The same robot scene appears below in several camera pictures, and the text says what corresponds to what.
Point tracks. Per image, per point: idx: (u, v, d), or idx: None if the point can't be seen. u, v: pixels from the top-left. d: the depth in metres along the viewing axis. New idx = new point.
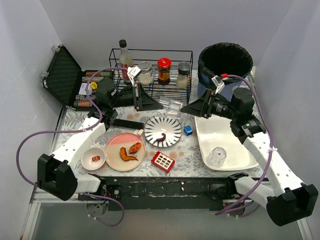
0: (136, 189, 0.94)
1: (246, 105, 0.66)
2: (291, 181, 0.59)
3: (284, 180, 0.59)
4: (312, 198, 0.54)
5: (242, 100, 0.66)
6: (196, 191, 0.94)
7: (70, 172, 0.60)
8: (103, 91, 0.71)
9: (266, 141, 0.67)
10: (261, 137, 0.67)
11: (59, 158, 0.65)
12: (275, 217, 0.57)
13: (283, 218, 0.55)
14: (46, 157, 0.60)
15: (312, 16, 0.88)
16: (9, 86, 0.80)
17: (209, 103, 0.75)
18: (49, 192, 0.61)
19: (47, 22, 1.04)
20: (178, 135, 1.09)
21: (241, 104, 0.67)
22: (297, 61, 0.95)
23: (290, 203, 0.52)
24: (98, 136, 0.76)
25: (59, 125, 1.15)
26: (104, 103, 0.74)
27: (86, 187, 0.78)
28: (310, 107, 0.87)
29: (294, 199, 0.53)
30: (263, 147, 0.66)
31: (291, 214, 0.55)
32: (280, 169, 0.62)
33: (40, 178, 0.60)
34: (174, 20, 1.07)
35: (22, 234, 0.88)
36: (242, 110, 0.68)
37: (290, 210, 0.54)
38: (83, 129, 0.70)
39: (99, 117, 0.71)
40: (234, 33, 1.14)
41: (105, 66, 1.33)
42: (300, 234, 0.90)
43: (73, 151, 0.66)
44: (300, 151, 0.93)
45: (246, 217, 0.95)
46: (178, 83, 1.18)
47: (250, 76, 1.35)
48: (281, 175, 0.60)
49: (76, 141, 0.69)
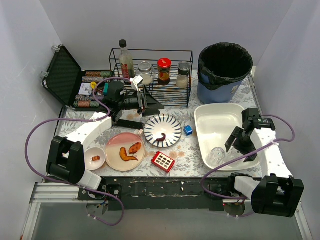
0: (136, 189, 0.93)
1: (252, 110, 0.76)
2: (281, 171, 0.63)
3: (273, 168, 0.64)
4: (295, 193, 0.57)
5: (248, 109, 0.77)
6: (196, 191, 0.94)
7: (82, 153, 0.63)
8: (113, 89, 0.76)
9: (270, 135, 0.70)
10: (267, 132, 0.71)
11: (72, 140, 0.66)
12: (255, 203, 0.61)
13: (262, 205, 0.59)
14: (59, 139, 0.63)
15: (312, 17, 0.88)
16: (9, 86, 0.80)
17: (234, 134, 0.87)
18: (56, 176, 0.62)
19: (47, 22, 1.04)
20: (178, 135, 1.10)
21: (247, 111, 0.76)
22: (297, 61, 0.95)
23: (272, 186, 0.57)
24: (105, 129, 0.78)
25: (59, 125, 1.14)
26: (112, 102, 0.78)
27: (90, 180, 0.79)
28: (309, 107, 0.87)
29: (276, 184, 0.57)
30: (265, 139, 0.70)
31: (269, 201, 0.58)
32: (274, 159, 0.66)
33: (50, 160, 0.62)
34: (174, 20, 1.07)
35: (21, 234, 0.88)
36: (249, 115, 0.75)
37: (270, 195, 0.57)
38: (93, 119, 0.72)
39: (107, 112, 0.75)
40: (234, 33, 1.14)
41: (106, 65, 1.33)
42: (300, 234, 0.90)
43: (85, 136, 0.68)
44: (301, 151, 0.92)
45: (246, 218, 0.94)
46: (178, 83, 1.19)
47: (250, 77, 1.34)
48: (272, 164, 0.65)
49: (87, 127, 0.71)
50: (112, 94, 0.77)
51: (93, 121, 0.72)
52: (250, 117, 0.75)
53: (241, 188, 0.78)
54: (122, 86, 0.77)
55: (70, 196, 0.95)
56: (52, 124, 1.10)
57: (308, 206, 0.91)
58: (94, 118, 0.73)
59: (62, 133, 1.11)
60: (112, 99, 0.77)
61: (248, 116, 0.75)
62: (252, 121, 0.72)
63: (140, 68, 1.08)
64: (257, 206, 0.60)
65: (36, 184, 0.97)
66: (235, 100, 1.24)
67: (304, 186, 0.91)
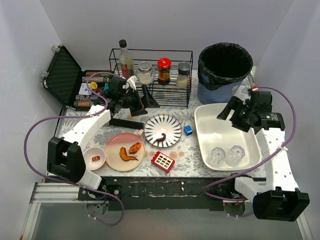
0: (136, 189, 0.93)
1: (261, 96, 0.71)
2: (287, 183, 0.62)
3: (279, 179, 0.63)
4: (300, 204, 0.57)
5: (258, 91, 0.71)
6: (196, 191, 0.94)
7: (80, 153, 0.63)
8: (116, 80, 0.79)
9: (278, 138, 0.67)
10: (275, 133, 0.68)
11: (69, 140, 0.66)
12: (257, 208, 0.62)
13: (265, 214, 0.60)
14: (56, 140, 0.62)
15: (312, 17, 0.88)
16: (9, 86, 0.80)
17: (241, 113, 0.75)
18: (59, 175, 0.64)
19: (47, 21, 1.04)
20: (178, 135, 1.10)
21: (257, 95, 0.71)
22: (297, 61, 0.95)
23: (277, 201, 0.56)
24: (103, 123, 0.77)
25: (59, 125, 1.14)
26: (113, 94, 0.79)
27: (90, 180, 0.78)
28: (309, 107, 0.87)
29: (281, 199, 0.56)
30: (273, 142, 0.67)
31: (272, 212, 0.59)
32: (280, 168, 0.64)
33: (50, 161, 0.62)
34: (174, 20, 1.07)
35: (21, 234, 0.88)
36: (258, 101, 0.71)
37: (273, 208, 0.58)
38: (90, 114, 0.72)
39: (105, 105, 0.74)
40: (234, 33, 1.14)
41: (106, 65, 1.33)
42: (300, 234, 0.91)
43: (82, 134, 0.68)
44: (301, 151, 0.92)
45: (245, 218, 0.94)
46: (178, 83, 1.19)
47: (250, 76, 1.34)
48: (278, 174, 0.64)
49: (84, 124, 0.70)
50: (114, 84, 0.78)
51: (90, 116, 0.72)
52: (258, 102, 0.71)
53: (242, 190, 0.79)
54: (124, 80, 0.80)
55: (70, 196, 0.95)
56: (52, 124, 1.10)
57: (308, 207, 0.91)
58: (91, 113, 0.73)
59: (62, 133, 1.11)
60: (113, 89, 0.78)
61: (257, 103, 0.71)
62: (260, 116, 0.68)
63: (140, 68, 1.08)
64: (260, 214, 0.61)
65: (36, 184, 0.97)
66: None
67: (305, 187, 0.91)
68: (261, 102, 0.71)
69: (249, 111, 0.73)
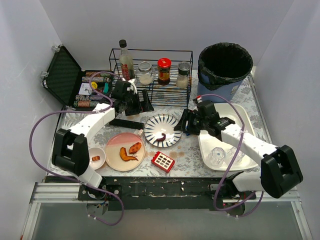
0: (137, 189, 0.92)
1: (209, 107, 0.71)
2: (267, 148, 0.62)
3: (261, 149, 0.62)
4: (290, 155, 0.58)
5: (204, 106, 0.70)
6: (196, 191, 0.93)
7: (85, 146, 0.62)
8: (122, 81, 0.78)
9: (237, 128, 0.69)
10: (232, 127, 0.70)
11: (76, 132, 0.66)
12: (272, 191, 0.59)
13: (279, 187, 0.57)
14: (63, 131, 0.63)
15: (313, 16, 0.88)
16: (9, 86, 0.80)
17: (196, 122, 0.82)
18: (62, 167, 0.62)
19: (47, 22, 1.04)
20: (178, 135, 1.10)
21: (205, 109, 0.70)
22: (297, 62, 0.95)
23: (272, 165, 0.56)
24: (109, 120, 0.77)
25: (59, 125, 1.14)
26: (117, 94, 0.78)
27: (91, 177, 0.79)
28: (309, 106, 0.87)
29: (273, 160, 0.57)
30: (236, 133, 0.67)
31: (281, 180, 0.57)
32: (254, 143, 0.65)
33: (55, 152, 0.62)
34: (175, 20, 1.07)
35: (22, 233, 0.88)
36: (208, 114, 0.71)
37: (277, 174, 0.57)
38: (96, 110, 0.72)
39: (110, 103, 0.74)
40: (234, 33, 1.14)
41: (106, 65, 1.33)
42: (300, 234, 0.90)
43: (88, 128, 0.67)
44: (301, 152, 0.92)
45: (245, 218, 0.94)
46: (178, 83, 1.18)
47: (250, 76, 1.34)
48: (257, 146, 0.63)
49: (91, 119, 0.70)
50: (119, 85, 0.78)
51: (97, 112, 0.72)
52: (208, 115, 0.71)
53: (245, 188, 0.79)
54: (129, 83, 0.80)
55: (70, 196, 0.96)
56: (52, 125, 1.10)
57: (309, 207, 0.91)
58: (97, 109, 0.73)
59: None
60: (118, 90, 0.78)
61: (208, 116, 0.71)
62: (215, 127, 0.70)
63: (140, 68, 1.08)
64: (276, 193, 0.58)
65: (36, 184, 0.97)
66: (235, 100, 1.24)
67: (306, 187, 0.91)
68: (211, 113, 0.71)
69: (204, 123, 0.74)
